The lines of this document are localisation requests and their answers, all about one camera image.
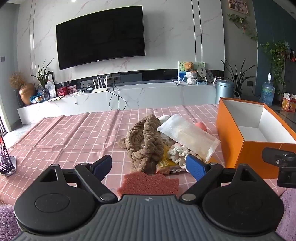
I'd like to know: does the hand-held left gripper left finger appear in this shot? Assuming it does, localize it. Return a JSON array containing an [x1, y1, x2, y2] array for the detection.
[[35, 155, 118, 203]]

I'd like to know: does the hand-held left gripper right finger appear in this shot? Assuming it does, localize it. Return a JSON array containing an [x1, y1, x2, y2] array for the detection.
[[179, 154, 262, 202]]

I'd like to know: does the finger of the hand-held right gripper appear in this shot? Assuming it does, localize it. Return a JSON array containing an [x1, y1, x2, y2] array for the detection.
[[262, 147, 296, 166]]

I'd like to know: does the orange cardboard box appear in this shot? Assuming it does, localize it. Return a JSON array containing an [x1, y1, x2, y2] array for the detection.
[[216, 97, 296, 180]]

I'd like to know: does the pink white crochet cloth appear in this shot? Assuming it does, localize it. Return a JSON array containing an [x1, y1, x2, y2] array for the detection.
[[167, 143, 197, 169]]

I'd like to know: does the yellow snack packet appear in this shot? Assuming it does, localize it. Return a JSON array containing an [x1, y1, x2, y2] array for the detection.
[[154, 146, 186, 175]]

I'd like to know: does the clear plastic pouch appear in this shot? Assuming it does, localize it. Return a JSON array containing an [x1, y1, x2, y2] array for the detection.
[[157, 113, 221, 162]]

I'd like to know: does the peach round sponge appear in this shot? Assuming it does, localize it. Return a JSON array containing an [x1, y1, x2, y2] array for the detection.
[[194, 122, 207, 133]]

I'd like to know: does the pink checkered tablecloth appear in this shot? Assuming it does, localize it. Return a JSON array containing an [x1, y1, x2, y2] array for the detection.
[[0, 104, 287, 205]]

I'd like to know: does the red sponge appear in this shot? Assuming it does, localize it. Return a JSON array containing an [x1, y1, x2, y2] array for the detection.
[[117, 173, 179, 197]]

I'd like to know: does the brown plush headband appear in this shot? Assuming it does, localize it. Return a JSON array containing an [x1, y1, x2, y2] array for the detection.
[[117, 114, 165, 173]]

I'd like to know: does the red yellow gift carton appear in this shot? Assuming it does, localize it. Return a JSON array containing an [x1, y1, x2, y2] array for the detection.
[[282, 92, 296, 112]]

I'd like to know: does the blue water jug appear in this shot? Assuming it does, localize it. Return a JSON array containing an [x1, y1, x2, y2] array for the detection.
[[260, 73, 275, 106]]

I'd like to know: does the white router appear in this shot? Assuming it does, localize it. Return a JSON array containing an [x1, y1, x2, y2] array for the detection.
[[92, 77, 109, 93]]

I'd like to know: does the grey metal trash can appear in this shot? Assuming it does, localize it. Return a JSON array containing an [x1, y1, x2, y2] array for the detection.
[[215, 79, 235, 105]]

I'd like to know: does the grey side cabinet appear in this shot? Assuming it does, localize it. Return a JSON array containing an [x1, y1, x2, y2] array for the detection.
[[284, 57, 296, 95]]

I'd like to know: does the long-leaf potted plant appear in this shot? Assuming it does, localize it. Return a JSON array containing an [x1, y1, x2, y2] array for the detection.
[[221, 58, 257, 98]]

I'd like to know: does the white marble television cabinet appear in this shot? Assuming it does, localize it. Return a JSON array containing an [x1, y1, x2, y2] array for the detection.
[[17, 82, 219, 126]]

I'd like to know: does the green plant in glass vase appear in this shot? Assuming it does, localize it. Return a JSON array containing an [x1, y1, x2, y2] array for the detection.
[[30, 59, 55, 101]]

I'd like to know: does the green blue painting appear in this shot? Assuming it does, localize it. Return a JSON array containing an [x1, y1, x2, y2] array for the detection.
[[178, 61, 206, 81]]

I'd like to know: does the round white hand fan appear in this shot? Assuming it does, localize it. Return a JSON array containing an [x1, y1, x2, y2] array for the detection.
[[196, 67, 206, 82]]

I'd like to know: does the climbing green plant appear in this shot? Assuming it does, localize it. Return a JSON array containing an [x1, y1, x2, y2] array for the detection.
[[261, 41, 288, 94]]

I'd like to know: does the gold vase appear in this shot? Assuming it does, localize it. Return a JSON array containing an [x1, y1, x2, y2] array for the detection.
[[19, 83, 36, 105]]

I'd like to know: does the purple rug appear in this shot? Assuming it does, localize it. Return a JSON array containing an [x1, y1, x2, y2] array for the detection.
[[0, 188, 296, 241]]

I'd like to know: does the dried flower bunch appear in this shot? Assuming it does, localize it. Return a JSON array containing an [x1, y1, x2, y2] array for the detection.
[[9, 72, 23, 90]]

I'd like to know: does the hanging vine plant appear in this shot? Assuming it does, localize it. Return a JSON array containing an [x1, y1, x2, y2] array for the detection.
[[228, 14, 258, 42]]

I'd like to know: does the black power cable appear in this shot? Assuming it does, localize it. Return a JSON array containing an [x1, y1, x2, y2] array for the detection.
[[114, 85, 127, 110], [109, 85, 116, 110]]

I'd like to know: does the black wall television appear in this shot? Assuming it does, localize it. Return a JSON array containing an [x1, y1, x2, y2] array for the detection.
[[56, 6, 146, 70]]

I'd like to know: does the framed wall picture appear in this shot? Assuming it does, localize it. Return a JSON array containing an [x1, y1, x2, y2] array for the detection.
[[228, 0, 250, 16]]

